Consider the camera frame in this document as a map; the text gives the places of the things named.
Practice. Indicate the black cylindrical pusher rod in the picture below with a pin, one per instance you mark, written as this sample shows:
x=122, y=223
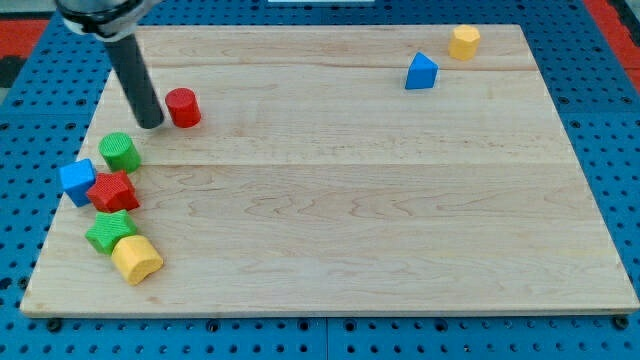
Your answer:
x=130, y=68

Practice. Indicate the red cylinder block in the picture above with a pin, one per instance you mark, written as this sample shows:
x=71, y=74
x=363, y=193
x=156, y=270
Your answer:
x=183, y=107

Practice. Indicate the green cylinder block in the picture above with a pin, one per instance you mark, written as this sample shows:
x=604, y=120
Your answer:
x=119, y=152

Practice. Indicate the red star block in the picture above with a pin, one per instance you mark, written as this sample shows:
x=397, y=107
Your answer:
x=113, y=192

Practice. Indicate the blue cube block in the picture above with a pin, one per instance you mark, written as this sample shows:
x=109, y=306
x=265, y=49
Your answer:
x=76, y=179

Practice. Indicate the green star block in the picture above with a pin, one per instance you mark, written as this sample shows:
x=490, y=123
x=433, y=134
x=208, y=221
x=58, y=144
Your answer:
x=108, y=229

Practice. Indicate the yellow half-round block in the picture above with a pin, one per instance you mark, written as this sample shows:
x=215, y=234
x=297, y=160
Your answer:
x=136, y=258

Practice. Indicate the wooden board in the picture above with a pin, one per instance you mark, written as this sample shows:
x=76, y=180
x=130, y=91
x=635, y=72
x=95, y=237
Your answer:
x=317, y=185

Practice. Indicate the blue triangle block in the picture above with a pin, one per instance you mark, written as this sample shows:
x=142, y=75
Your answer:
x=422, y=73

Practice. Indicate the yellow polygon block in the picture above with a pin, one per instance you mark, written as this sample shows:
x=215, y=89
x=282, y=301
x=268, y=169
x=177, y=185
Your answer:
x=464, y=42

